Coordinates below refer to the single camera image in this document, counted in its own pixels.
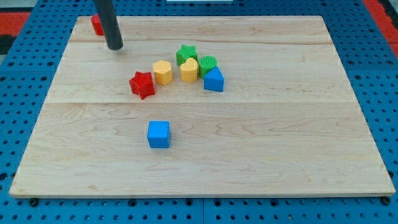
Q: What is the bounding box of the yellow heart block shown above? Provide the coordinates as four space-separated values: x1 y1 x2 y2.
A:
180 58 198 82

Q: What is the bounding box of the wooden board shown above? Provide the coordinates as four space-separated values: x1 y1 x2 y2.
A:
9 16 396 198

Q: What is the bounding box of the yellow hexagon block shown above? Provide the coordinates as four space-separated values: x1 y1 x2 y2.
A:
152 60 173 85

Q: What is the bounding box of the green star block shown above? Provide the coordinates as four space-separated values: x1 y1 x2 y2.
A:
176 45 198 66

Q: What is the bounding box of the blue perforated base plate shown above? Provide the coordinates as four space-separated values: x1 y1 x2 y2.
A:
1 1 397 223

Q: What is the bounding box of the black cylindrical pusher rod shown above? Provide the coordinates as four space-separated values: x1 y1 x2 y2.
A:
93 0 123 50

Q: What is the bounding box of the red block at corner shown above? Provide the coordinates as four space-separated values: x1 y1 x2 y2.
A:
90 14 104 36

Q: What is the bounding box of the red star block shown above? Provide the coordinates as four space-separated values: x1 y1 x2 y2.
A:
129 71 155 100

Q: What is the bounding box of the blue cube block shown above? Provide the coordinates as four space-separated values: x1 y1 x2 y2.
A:
147 121 170 149

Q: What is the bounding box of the green cylinder block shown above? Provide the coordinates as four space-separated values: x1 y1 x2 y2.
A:
198 55 218 79

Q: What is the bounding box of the blue triangle block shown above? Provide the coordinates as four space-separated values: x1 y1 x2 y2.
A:
204 67 224 92

